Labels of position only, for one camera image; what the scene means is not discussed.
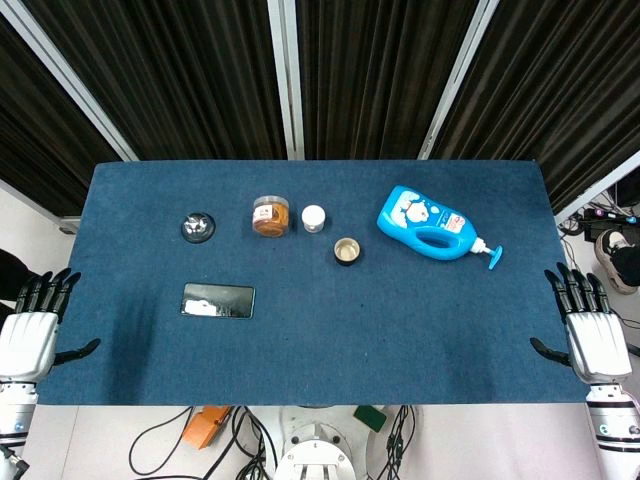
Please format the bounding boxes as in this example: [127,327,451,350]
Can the blue pump detergent bottle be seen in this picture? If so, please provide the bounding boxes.
[376,185,504,272]

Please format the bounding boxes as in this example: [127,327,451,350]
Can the blue table cloth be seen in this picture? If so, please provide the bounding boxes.
[37,159,594,407]

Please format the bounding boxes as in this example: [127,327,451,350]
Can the green box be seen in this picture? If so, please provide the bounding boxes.
[353,405,389,433]

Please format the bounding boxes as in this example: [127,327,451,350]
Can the black cable bundle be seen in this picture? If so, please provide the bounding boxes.
[128,405,281,480]

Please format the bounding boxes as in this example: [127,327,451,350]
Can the black and white sneaker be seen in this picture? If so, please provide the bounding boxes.
[594,229,640,295]

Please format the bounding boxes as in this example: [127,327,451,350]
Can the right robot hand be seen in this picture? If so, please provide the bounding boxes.
[529,261,633,386]

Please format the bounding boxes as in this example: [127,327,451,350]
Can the black smartphone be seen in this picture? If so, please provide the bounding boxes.
[180,282,257,320]

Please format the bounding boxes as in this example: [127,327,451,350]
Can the silver frame post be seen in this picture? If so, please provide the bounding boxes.
[417,0,501,161]
[0,0,140,162]
[266,0,306,161]

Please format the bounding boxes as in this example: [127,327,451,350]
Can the black power strip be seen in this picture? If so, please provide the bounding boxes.
[574,207,640,241]

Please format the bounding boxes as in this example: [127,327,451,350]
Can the orange box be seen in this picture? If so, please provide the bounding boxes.
[182,405,233,450]

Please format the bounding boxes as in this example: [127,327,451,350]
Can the black curtain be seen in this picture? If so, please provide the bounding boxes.
[0,0,640,217]

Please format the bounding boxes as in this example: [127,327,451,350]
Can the small white jar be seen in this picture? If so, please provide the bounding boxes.
[301,205,327,234]

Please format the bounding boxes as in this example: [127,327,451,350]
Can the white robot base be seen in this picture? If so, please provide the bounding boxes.
[273,404,371,480]

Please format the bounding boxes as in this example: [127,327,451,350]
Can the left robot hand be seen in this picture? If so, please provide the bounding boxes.
[0,267,102,385]

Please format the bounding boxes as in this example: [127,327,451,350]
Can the clear jar with orange snacks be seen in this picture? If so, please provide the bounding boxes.
[251,195,292,240]

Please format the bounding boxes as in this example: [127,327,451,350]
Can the small metal cup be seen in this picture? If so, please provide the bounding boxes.
[333,237,362,267]

